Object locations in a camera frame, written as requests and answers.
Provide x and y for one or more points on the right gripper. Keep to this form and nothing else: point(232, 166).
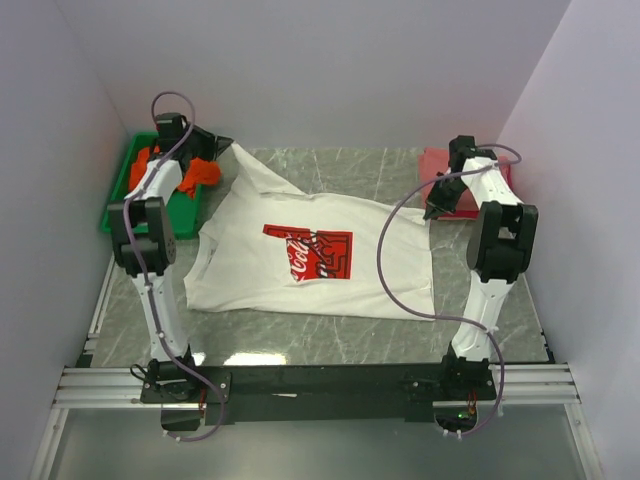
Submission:
point(436, 207)

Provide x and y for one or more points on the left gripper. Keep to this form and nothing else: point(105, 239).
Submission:
point(215, 145)

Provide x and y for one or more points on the white printed t-shirt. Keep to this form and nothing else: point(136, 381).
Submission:
point(271, 247)

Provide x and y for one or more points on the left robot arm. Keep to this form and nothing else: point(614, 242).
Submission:
point(144, 246)

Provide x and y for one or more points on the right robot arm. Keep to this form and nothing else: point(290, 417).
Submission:
point(498, 252)

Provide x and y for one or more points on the orange t-shirt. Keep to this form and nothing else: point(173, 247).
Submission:
point(200, 172)

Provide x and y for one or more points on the folded pink t-shirt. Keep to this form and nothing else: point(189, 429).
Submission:
point(435, 170)

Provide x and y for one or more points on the green plastic tray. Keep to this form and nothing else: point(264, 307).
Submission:
point(182, 206)

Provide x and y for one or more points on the black base beam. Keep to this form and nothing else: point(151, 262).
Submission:
point(314, 392)

